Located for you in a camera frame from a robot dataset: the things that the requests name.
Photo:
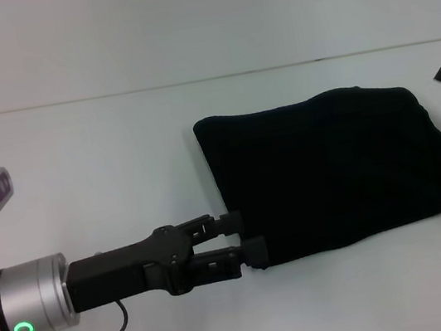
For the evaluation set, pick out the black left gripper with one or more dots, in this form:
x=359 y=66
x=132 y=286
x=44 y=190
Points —
x=132 y=272

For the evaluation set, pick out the black shirt with FREE print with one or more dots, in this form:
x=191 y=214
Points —
x=331 y=173

